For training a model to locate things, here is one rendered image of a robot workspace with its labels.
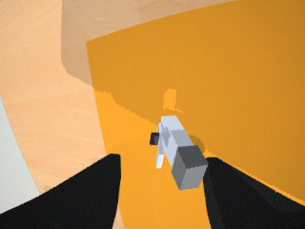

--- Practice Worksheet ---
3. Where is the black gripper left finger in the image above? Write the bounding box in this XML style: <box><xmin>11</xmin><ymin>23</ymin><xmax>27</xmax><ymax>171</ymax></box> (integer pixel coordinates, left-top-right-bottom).
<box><xmin>0</xmin><ymin>153</ymin><xmax>122</xmax><ymax>229</ymax></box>

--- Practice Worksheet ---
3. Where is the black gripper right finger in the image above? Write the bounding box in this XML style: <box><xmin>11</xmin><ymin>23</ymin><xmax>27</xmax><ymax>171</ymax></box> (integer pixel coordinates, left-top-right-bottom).
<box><xmin>202</xmin><ymin>156</ymin><xmax>305</xmax><ymax>229</ymax></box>

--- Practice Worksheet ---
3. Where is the orange square mat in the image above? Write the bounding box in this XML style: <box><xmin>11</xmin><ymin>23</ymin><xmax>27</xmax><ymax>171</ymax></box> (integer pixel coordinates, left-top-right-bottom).
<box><xmin>85</xmin><ymin>0</ymin><xmax>305</xmax><ymax>229</ymax></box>

